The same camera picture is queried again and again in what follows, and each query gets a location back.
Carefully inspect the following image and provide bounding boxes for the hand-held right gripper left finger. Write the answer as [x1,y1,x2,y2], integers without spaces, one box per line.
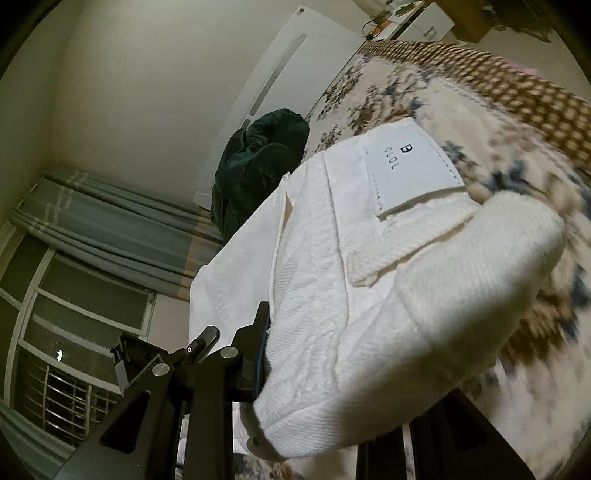
[55,301,273,480]

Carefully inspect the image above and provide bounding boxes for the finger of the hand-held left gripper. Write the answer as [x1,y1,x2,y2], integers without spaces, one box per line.
[187,325,220,358]
[111,333,160,393]

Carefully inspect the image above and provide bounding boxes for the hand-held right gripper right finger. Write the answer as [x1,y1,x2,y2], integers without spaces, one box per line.
[356,388,537,480]

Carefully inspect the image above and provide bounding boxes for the white pants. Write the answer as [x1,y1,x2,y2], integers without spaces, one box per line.
[187,117,566,462]

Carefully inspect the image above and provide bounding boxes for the window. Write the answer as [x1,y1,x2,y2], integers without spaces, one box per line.
[0,222,158,462]

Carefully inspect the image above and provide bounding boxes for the green striped curtain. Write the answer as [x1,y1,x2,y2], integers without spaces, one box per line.
[9,168,227,303]

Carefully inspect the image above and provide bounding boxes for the dark green comforter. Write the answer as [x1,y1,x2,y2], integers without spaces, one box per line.
[211,108,310,243]

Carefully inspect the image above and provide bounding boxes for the white door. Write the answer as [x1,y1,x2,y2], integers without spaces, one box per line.
[194,7,370,208]

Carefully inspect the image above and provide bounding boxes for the floral bed sheet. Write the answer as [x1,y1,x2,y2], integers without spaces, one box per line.
[277,39,591,480]

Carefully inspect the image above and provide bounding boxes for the white nightstand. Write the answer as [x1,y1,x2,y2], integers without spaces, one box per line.
[360,0,455,44]

